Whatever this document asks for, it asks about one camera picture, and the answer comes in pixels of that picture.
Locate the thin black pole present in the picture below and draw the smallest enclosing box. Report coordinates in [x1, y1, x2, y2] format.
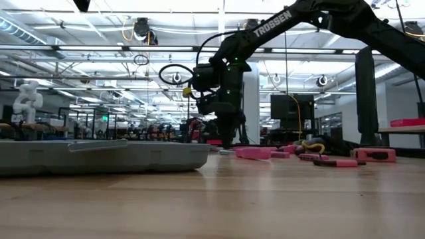
[394, 0, 425, 104]

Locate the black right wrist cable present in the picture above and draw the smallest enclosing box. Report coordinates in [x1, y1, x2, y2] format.
[158, 30, 240, 88]

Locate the white building column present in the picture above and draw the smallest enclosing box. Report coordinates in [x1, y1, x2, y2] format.
[242, 62, 261, 145]

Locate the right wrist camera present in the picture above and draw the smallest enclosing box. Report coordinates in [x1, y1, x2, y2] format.
[195, 94, 237, 116]

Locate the small red black tool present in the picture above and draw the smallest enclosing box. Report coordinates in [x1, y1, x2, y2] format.
[312, 159, 367, 168]

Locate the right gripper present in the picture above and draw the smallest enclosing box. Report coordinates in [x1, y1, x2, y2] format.
[217, 70, 246, 149]

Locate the black upright post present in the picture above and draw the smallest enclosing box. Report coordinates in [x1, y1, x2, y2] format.
[354, 45, 380, 147]

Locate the red tape measure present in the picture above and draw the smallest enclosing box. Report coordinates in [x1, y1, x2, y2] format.
[350, 147, 397, 163]

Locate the black monitor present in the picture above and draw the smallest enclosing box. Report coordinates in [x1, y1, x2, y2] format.
[270, 94, 315, 131]

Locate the red handled hammer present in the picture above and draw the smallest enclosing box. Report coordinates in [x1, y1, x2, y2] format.
[209, 145, 272, 162]

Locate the black work glove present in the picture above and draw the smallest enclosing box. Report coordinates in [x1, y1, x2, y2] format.
[295, 139, 358, 157]
[307, 135, 353, 149]

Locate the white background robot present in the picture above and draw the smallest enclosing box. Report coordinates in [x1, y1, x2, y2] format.
[11, 80, 44, 124]

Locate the distant red bin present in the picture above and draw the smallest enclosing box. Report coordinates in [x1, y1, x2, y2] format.
[390, 118, 425, 129]

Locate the wooden side table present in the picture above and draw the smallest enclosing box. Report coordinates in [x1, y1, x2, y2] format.
[377, 125, 425, 149]

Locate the yellow hanging cable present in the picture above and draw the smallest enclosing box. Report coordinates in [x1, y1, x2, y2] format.
[288, 94, 301, 142]

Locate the wooden background workbench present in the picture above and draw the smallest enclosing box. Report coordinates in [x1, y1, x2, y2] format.
[0, 121, 69, 142]

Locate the person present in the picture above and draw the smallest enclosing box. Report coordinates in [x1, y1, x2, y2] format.
[198, 118, 220, 144]

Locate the grey plastic tool case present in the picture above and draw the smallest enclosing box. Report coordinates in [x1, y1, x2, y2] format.
[0, 138, 211, 177]

